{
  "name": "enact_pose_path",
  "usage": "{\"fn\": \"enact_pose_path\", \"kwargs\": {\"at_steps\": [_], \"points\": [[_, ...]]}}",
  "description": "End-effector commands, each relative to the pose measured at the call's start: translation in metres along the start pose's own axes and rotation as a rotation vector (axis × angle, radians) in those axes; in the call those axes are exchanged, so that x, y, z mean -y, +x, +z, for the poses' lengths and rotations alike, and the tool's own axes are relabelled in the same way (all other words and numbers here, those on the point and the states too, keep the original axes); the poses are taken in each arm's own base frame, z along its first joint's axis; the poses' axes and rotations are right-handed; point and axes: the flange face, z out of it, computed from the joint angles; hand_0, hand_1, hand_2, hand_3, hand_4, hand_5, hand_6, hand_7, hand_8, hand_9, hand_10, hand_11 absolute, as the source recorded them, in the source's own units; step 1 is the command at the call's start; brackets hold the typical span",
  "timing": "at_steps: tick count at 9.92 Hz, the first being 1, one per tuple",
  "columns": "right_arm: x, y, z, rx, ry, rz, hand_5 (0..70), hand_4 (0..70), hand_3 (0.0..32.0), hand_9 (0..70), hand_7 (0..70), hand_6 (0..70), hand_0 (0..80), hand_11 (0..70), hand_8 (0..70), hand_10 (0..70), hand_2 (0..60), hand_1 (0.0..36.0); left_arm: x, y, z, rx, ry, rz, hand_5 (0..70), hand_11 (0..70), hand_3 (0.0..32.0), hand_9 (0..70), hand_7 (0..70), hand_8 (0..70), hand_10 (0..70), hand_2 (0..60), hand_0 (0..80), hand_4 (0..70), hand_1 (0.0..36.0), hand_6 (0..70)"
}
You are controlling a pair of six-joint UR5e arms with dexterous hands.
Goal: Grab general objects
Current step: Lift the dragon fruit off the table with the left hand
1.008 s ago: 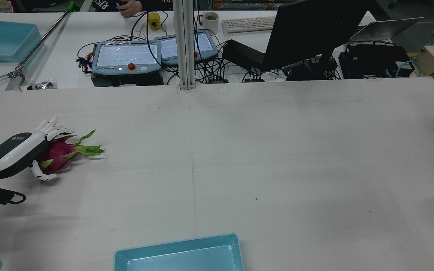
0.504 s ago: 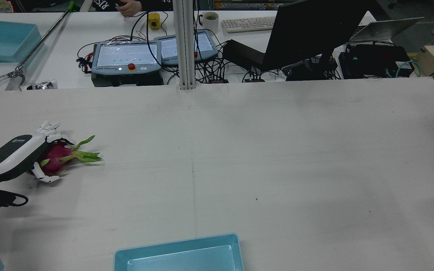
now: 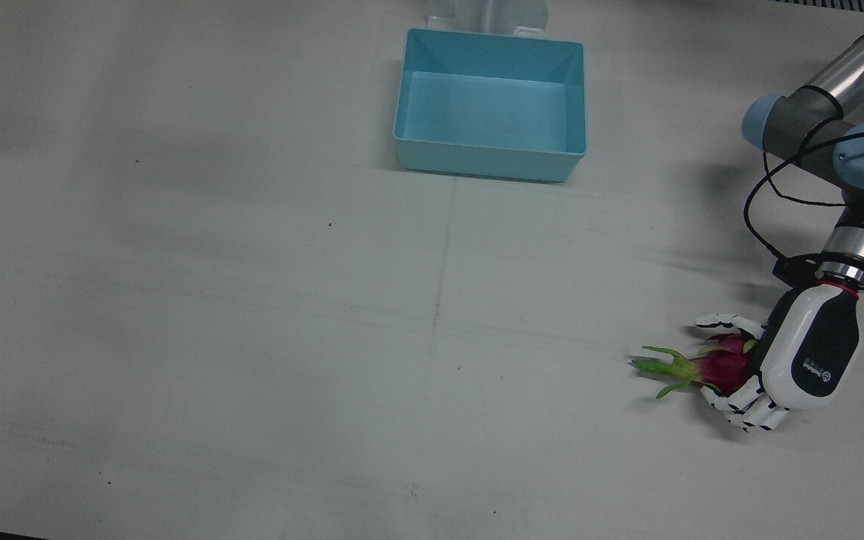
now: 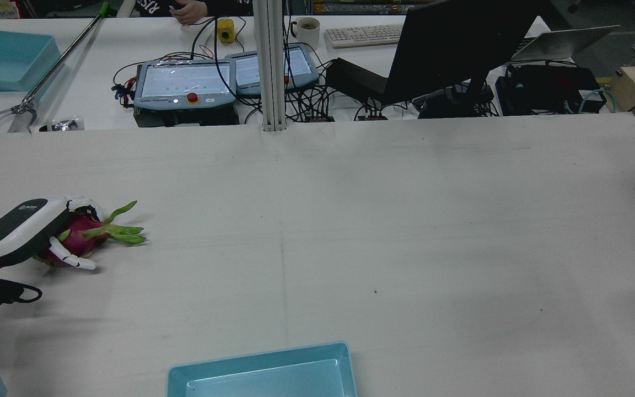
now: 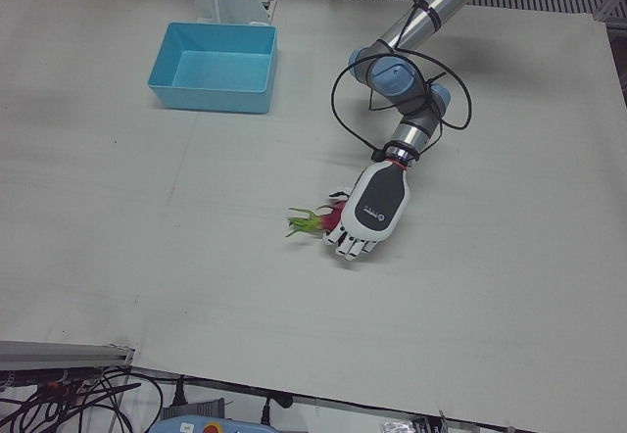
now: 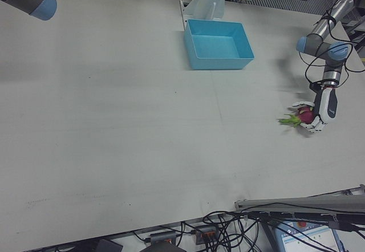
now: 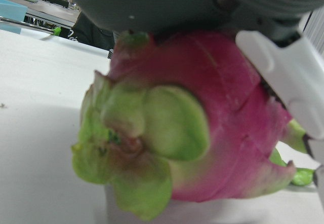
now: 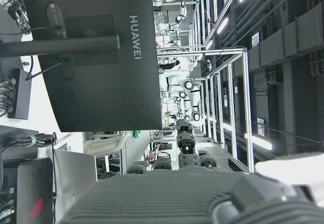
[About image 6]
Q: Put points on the red dragon fruit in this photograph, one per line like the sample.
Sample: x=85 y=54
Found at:
x=305 y=114

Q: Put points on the robot teach pendant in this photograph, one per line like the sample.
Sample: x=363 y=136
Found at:
x=305 y=236

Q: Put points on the aluminium frame rail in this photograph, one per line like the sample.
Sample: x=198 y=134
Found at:
x=285 y=203

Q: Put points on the grey usb hub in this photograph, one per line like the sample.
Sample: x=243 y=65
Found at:
x=164 y=237

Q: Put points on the black box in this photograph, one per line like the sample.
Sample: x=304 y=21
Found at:
x=109 y=246

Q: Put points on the hub with orange ports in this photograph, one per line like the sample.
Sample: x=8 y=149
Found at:
x=206 y=232

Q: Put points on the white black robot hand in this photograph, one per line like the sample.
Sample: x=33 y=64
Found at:
x=328 y=103

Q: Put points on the light blue plastic bin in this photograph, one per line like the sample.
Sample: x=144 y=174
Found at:
x=199 y=63

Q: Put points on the white stand base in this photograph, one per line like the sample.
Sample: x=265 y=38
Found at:
x=204 y=7

